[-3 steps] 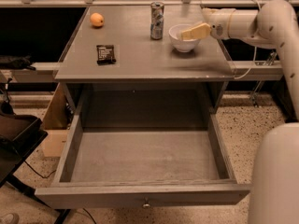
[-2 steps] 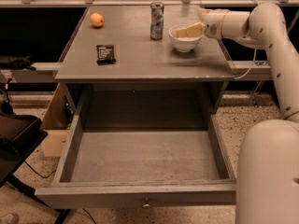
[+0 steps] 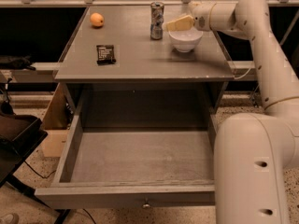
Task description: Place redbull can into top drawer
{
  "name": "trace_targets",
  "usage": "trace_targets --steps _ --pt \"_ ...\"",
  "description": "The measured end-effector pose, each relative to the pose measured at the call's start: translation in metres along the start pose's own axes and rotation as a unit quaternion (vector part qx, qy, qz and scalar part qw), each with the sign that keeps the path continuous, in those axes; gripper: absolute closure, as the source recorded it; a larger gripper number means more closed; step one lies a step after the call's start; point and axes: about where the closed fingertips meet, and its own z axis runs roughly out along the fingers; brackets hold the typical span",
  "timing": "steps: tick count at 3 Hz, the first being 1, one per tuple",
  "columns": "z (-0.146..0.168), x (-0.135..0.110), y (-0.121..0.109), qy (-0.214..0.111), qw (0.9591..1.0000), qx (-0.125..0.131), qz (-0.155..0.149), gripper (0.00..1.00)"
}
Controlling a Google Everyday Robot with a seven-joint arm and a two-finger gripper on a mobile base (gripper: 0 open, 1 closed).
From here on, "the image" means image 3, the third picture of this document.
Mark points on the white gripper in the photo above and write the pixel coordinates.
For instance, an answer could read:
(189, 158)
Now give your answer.
(201, 17)

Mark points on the silver blue redbull can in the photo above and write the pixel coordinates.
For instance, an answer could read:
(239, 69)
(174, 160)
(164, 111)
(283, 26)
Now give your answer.
(157, 20)

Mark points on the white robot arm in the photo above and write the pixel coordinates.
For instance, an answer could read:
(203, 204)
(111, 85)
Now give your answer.
(251, 151)

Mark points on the open grey top drawer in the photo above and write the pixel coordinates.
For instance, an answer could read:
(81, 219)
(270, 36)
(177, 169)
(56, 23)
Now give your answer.
(114, 168)

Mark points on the metal drawer knob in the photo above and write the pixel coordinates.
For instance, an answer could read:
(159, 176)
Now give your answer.
(146, 204)

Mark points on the white ceramic bowl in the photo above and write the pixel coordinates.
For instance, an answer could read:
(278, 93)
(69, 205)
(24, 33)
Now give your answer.
(185, 41)

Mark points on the grey wooden cabinet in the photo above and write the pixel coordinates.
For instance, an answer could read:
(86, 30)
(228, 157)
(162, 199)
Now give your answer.
(151, 85)

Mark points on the black snack packet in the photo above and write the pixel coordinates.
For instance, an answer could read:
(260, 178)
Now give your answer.
(105, 54)

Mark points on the orange fruit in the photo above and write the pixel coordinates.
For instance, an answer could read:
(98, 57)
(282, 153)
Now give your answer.
(97, 20)

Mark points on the cardboard box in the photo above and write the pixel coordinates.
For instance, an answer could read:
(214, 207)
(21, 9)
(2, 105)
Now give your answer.
(55, 123)

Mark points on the black bag on shelf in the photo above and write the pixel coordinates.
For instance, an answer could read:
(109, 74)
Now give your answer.
(16, 63)

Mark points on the black chair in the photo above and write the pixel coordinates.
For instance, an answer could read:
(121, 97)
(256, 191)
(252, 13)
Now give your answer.
(20, 135)

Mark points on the white shoe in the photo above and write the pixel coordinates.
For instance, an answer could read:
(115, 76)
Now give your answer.
(10, 218)

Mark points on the metal rail shelf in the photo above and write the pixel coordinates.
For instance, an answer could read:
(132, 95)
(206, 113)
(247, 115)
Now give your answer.
(45, 73)

